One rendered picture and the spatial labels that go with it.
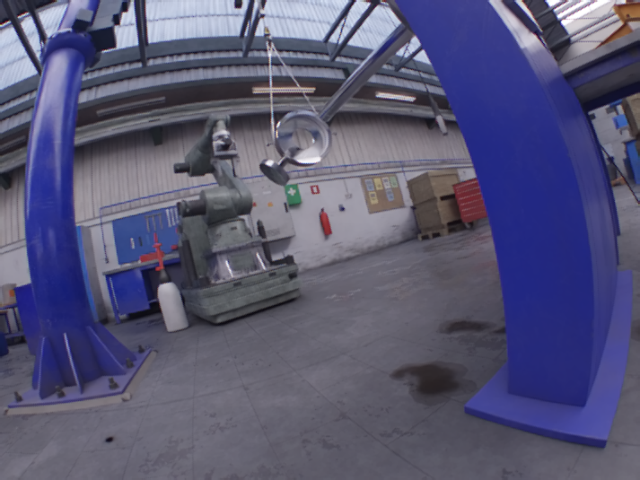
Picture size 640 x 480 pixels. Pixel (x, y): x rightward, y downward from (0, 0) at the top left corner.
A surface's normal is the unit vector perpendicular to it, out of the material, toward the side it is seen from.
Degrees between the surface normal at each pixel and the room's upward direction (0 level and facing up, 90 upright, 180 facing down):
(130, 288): 90
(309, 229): 90
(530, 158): 90
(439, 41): 90
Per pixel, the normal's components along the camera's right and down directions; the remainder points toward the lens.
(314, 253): 0.40, -0.13
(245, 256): 0.58, -0.18
